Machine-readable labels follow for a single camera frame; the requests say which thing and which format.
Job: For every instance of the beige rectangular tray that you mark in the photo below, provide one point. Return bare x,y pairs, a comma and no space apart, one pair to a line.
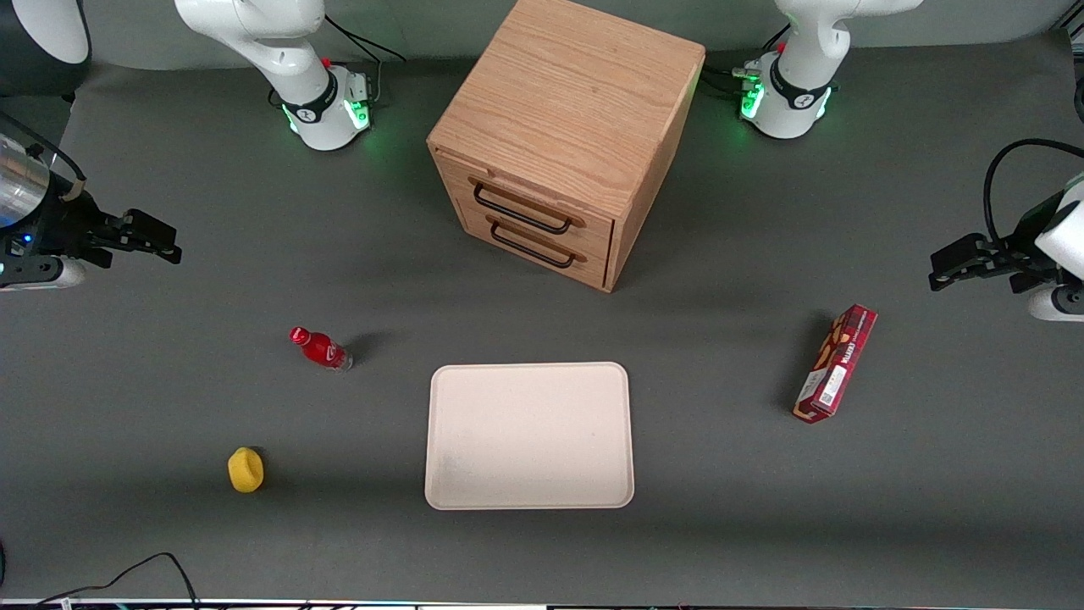
529,436

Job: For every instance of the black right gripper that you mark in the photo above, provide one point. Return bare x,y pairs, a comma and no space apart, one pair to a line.
68,222

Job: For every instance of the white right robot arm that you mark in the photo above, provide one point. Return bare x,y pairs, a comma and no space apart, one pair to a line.
279,51

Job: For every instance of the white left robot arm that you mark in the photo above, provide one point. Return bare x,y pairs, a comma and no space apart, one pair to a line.
804,76

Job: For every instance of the yellow lemon toy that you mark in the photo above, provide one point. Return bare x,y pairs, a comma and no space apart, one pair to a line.
246,470

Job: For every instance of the red plastic bottle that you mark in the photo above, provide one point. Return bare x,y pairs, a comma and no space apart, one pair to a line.
322,349

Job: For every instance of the wooden drawer with short front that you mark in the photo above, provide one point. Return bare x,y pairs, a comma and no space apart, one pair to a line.
472,219

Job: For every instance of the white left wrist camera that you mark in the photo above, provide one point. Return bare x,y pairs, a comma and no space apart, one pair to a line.
1059,305

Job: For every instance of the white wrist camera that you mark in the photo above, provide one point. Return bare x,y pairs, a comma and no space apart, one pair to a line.
1059,305
42,274

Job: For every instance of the wooden two-drawer cabinet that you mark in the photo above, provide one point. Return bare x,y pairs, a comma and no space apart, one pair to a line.
576,93

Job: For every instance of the wooden drawer with long front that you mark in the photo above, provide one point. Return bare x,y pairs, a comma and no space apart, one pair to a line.
453,174

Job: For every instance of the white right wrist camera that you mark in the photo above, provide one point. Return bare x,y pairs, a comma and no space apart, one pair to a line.
42,274

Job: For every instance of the red tartan shortbread box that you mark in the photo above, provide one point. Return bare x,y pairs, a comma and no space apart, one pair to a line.
834,364

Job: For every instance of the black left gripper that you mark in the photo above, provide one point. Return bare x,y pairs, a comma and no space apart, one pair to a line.
1021,238

